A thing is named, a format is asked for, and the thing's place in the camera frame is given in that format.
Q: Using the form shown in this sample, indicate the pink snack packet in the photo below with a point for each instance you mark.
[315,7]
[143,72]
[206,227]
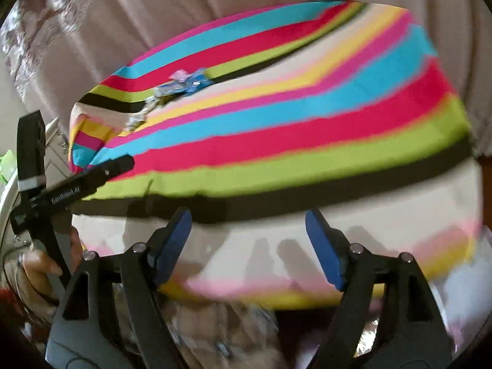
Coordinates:
[180,74]

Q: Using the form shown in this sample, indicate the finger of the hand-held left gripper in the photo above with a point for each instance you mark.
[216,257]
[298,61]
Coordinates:
[111,169]

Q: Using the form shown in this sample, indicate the green cloth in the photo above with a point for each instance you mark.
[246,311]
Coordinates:
[5,167]

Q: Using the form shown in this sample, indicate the blue snack packet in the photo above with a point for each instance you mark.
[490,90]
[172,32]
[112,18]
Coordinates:
[199,80]
[169,89]

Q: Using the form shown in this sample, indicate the beige curtain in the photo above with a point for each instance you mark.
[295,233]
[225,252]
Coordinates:
[134,15]

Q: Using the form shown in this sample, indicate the striped multicolour blanket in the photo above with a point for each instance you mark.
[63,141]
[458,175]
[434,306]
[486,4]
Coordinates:
[288,130]

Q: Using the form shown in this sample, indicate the white patterned box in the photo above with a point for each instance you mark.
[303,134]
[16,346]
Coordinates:
[57,150]

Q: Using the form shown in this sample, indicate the silver snack packet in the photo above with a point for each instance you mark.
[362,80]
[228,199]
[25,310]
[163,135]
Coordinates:
[140,117]

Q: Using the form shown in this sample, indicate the person's left hand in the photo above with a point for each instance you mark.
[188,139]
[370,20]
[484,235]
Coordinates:
[38,267]

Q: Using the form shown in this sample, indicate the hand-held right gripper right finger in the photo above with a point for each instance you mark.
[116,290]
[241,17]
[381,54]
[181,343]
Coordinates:
[324,246]

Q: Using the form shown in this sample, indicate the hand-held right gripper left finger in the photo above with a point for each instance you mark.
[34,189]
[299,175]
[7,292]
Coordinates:
[173,242]

